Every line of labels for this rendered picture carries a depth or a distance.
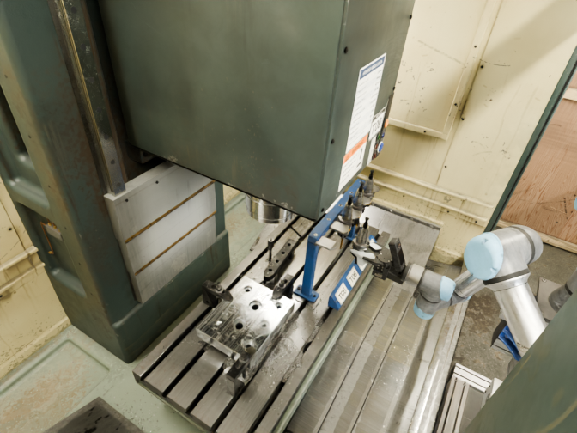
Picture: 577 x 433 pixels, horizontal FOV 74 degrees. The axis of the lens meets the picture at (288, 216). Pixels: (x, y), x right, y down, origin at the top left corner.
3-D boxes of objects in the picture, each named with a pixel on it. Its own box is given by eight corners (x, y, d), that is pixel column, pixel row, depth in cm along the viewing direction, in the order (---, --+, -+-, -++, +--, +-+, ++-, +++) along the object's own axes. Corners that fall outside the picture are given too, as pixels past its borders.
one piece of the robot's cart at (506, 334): (521, 345, 156) (531, 332, 151) (519, 362, 150) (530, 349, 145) (499, 335, 159) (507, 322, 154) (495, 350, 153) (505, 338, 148)
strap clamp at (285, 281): (293, 294, 159) (295, 269, 149) (276, 315, 150) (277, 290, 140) (286, 290, 160) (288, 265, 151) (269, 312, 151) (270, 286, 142)
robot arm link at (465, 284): (543, 210, 109) (451, 279, 149) (516, 217, 106) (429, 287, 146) (572, 245, 104) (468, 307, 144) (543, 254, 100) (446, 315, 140)
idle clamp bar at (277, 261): (296, 251, 179) (297, 241, 175) (271, 289, 160) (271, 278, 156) (287, 247, 180) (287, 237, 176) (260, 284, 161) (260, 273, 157)
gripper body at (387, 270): (369, 274, 139) (401, 289, 135) (374, 257, 134) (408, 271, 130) (376, 262, 145) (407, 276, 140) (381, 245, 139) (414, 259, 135)
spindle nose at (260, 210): (265, 187, 126) (266, 155, 118) (307, 205, 119) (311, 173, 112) (234, 211, 115) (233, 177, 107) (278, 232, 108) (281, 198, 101)
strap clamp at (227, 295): (235, 312, 150) (233, 286, 140) (229, 318, 147) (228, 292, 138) (209, 297, 155) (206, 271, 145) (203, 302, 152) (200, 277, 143)
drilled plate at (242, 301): (294, 310, 147) (294, 301, 144) (250, 368, 127) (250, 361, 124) (245, 284, 156) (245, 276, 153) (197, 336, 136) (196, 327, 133)
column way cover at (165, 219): (221, 240, 182) (214, 142, 150) (142, 307, 149) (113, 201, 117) (212, 236, 183) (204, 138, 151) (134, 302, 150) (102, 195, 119)
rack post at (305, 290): (319, 295, 159) (329, 241, 141) (313, 303, 155) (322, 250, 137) (299, 284, 163) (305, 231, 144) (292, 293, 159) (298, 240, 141)
